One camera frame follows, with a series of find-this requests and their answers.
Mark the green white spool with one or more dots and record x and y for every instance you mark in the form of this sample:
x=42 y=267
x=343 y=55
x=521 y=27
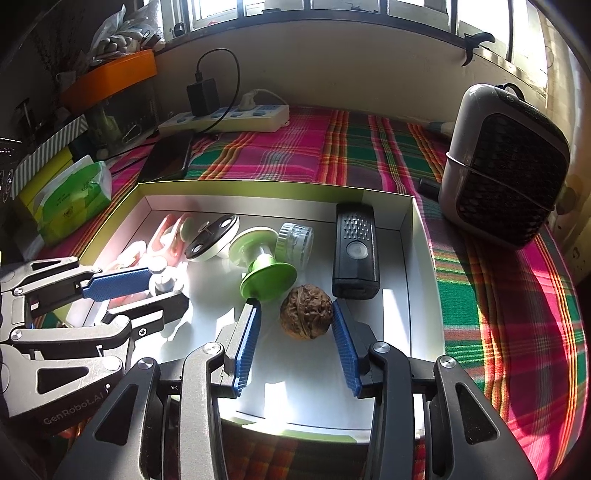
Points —
x=268 y=277

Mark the striped cardboard box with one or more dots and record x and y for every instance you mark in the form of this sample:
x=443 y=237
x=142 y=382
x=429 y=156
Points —
x=51 y=143

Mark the black white round disc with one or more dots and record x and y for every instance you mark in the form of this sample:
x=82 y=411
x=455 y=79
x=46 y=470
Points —
x=212 y=240

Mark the pale pink clip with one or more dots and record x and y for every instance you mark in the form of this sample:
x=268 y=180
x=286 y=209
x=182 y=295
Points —
x=131 y=254

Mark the orange box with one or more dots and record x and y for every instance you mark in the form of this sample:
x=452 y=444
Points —
x=115 y=76

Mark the black phone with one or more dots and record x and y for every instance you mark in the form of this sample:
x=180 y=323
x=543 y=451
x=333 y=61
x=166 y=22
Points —
x=168 y=157

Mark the small transparent jar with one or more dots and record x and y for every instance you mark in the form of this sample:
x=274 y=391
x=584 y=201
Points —
x=295 y=240

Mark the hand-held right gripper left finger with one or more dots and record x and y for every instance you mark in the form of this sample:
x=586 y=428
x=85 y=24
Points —
x=247 y=350

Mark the barred window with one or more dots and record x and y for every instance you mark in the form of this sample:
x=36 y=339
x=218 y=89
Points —
x=346 y=9

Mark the black window hook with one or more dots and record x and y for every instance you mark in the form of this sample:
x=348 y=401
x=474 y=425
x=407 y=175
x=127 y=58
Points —
x=475 y=40

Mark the brown walnut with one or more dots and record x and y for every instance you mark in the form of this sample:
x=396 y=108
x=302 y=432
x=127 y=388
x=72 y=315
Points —
x=307 y=314

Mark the green tissue pack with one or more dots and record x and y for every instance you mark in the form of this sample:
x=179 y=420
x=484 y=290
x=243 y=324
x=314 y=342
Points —
x=76 y=198

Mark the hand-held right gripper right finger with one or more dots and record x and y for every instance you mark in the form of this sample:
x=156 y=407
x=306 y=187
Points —
x=347 y=350

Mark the heart print curtain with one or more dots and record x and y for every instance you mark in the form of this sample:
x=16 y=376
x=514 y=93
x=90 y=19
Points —
x=572 y=138

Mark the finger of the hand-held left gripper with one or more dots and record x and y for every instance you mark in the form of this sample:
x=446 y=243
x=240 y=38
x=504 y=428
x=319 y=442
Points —
x=157 y=311
x=117 y=282

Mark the white plug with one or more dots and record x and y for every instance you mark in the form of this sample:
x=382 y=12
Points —
x=251 y=99

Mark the black rectangular device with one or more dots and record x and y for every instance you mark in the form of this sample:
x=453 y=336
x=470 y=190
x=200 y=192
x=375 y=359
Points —
x=355 y=267

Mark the grey portable heater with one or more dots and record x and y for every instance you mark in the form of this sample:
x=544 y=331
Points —
x=503 y=170

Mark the black heater plug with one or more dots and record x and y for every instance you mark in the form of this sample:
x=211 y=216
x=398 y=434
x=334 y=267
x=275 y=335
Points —
x=429 y=188

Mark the yellow-green box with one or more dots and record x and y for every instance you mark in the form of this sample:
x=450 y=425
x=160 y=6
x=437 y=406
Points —
x=41 y=180

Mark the white power strip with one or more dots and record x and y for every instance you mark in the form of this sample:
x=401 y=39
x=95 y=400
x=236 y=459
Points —
x=240 y=117

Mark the black charger adapter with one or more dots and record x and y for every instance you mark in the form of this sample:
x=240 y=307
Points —
x=203 y=98

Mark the glass tank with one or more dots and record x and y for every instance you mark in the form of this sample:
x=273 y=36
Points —
x=124 y=120

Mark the plastic bags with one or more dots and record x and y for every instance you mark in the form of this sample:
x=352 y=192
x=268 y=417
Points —
x=120 y=32

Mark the white cardboard box green rim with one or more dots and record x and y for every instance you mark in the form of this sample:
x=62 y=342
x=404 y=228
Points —
x=295 y=378

